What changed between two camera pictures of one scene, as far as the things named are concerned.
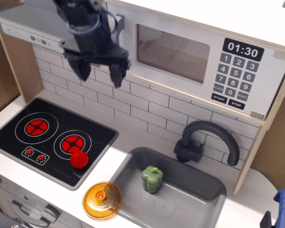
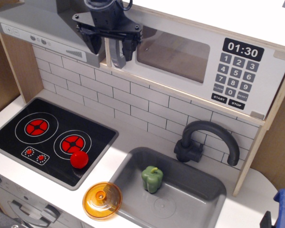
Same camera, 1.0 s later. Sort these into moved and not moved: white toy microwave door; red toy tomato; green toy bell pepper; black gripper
Moved: black gripper
Not moved: red toy tomato; white toy microwave door; green toy bell pepper
